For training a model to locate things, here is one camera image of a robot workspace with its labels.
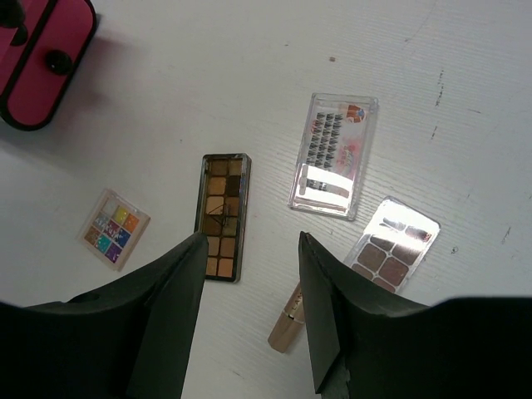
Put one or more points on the rose gold lipstick tube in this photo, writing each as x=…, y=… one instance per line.
x=289, y=324

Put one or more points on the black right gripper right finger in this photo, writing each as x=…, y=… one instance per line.
x=365, y=342

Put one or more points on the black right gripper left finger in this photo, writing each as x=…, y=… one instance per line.
x=130, y=338

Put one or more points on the clear false eyelash box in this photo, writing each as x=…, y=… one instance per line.
x=333, y=154

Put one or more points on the colourful glitter eyeshadow palette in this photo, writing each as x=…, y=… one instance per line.
x=113, y=229

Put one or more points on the long brown eyeshadow palette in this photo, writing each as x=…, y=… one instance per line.
x=221, y=213

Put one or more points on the mirrored pink eyeshadow palette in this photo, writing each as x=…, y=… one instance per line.
x=393, y=244

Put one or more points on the pink black makeup drawer organizer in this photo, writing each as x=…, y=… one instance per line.
x=42, y=45

